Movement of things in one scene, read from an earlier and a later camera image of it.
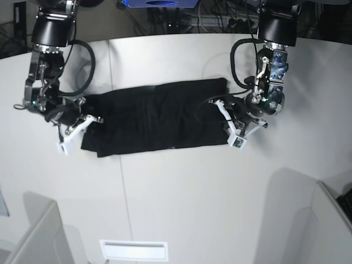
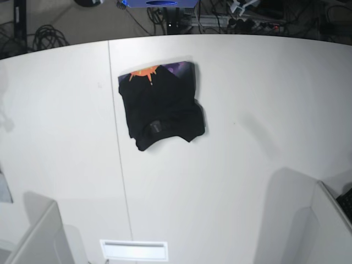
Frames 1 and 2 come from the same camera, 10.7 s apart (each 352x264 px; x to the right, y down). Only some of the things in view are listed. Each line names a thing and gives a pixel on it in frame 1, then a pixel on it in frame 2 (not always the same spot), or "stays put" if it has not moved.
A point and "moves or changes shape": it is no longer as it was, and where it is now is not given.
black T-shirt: (163, 115) moves or changes shape
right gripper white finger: (235, 139) to (234, 4)
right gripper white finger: (262, 123) to (251, 3)
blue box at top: (159, 3) stays put
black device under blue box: (174, 17) stays put
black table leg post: (20, 44) stays put
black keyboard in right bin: (345, 200) stays put
